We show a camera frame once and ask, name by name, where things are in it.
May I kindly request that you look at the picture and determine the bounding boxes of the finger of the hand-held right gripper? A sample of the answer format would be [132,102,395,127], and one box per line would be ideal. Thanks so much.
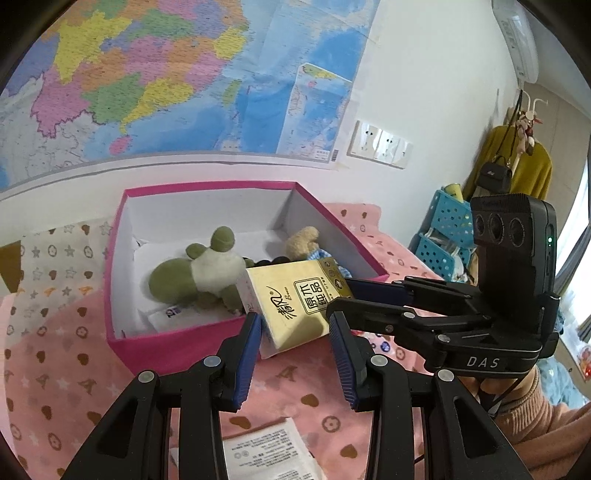
[325,296,445,352]
[343,276,482,315]

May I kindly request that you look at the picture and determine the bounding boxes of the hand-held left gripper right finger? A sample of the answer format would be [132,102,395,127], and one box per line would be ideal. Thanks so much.
[329,311,532,480]

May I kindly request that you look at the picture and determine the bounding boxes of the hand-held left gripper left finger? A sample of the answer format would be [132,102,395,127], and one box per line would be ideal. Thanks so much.
[60,311,264,480]

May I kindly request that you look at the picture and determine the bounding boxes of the yellow tissue pack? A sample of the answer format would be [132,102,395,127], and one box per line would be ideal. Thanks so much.
[235,257,354,361]

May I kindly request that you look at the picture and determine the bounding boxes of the beige teddy plush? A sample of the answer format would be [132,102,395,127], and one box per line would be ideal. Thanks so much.
[284,226,342,269]

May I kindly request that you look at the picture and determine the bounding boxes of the black cloth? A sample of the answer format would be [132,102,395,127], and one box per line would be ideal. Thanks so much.
[242,255,289,269]

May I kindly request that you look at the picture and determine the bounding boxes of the green and white plush toy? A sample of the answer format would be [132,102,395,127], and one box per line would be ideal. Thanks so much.
[148,226,247,315]

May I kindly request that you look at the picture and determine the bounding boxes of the pink cardboard box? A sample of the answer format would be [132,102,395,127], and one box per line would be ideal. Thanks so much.
[105,181,389,377]

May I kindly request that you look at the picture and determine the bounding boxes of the person's right forearm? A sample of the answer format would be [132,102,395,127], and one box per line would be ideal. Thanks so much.
[496,369,591,480]

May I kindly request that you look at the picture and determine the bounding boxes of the person's right hand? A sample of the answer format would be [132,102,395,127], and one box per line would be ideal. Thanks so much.
[459,368,542,418]

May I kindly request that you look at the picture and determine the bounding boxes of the white packet purple print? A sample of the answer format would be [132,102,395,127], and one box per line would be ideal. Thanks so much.
[148,307,234,334]

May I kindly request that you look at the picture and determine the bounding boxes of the blue plastic basket rack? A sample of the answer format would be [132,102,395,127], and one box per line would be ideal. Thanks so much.
[409,189,476,282]

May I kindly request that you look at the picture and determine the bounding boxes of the white wet wipes packet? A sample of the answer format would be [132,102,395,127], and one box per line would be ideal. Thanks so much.
[222,419,319,480]

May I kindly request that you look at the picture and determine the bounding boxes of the yellow coat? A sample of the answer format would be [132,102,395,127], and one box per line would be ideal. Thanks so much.
[464,124,552,204]

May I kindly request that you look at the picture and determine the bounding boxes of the black handbag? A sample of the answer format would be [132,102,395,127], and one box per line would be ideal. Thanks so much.
[475,157,513,192]

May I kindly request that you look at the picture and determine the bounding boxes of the teal cloth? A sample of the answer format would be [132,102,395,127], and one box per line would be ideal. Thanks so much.
[536,355,591,409]

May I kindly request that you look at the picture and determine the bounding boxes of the small hanging doll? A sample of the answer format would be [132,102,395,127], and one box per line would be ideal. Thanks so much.
[516,111,539,153]

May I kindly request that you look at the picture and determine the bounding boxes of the pink patterned blanket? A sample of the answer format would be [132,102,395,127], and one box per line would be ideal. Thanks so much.
[0,203,444,480]

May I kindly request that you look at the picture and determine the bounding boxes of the cream patterned cloth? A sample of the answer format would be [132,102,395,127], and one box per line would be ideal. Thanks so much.
[0,220,116,301]

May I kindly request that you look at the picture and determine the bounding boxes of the white air conditioner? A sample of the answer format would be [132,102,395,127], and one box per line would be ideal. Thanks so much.
[492,0,541,84]

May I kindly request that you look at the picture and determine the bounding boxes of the white wall sockets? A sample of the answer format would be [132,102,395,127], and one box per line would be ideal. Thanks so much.
[376,131,413,169]

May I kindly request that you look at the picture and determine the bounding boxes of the white wall socket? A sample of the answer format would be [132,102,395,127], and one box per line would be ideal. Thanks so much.
[347,120,382,160]

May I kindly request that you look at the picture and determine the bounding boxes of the wall map poster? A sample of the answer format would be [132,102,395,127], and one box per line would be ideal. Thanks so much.
[0,0,384,191]

